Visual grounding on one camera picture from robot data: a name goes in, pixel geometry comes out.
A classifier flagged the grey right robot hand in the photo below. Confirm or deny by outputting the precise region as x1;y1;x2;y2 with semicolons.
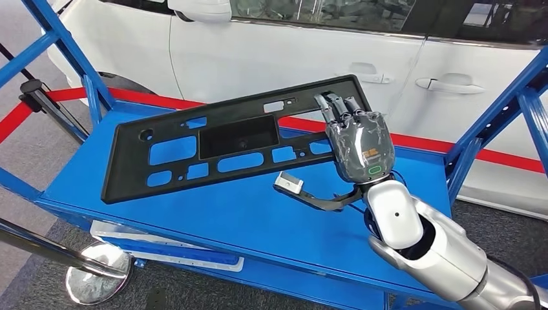
314;90;397;185

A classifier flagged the black plastic panel with cutouts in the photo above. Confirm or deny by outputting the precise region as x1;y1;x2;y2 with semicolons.
100;74;374;205

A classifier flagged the blue metal shelf rack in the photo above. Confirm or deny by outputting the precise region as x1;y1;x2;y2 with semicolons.
0;0;548;310

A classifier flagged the black robot body part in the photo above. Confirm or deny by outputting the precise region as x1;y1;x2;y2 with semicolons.
145;287;170;310

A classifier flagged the white car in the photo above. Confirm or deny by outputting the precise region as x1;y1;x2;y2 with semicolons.
45;0;548;221

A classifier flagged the white plastic tray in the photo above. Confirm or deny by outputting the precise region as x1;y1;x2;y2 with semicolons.
130;251;245;273

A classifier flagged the thin black pole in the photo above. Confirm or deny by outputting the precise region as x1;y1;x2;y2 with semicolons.
0;43;37;82

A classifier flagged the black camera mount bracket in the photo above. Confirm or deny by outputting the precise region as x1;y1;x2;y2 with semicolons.
273;183;364;212

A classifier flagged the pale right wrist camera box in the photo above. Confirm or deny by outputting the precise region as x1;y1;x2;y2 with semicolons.
273;170;305;193

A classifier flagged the stanchion post with chrome base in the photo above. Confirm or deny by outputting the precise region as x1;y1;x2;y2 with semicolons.
0;217;134;305

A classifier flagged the black stanchion post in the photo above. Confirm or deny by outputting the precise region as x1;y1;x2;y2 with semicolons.
19;79;89;144

